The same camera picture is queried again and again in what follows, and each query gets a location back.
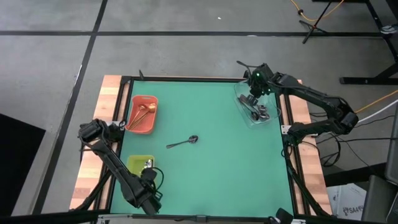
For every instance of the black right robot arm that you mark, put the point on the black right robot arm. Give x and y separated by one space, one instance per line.
320 99

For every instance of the yellow plastic bin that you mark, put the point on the yellow plastic bin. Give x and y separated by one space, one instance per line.
133 163

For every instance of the black tripod stand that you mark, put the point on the black tripod stand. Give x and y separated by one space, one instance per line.
311 27

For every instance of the black floor panel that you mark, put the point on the black floor panel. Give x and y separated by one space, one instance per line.
18 161

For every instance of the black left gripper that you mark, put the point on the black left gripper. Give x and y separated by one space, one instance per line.
149 177

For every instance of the grey chair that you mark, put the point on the grey chair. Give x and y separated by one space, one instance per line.
381 199

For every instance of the green table mat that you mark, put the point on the green table mat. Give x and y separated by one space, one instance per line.
233 174

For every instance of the white cardboard box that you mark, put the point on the white cardboard box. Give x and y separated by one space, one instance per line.
348 202

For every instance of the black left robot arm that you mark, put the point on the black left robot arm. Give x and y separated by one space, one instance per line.
115 165

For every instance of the clear plastic bin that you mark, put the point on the clear plastic bin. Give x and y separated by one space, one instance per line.
273 105

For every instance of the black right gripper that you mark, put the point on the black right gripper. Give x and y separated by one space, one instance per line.
262 81

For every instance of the black table frame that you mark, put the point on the black table frame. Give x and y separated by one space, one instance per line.
186 78

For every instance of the orange plastic bin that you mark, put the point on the orange plastic bin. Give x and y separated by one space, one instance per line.
147 124

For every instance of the black desk frame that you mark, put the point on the black desk frame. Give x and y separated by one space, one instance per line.
367 81

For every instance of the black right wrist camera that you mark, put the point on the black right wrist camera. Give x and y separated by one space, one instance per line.
252 100

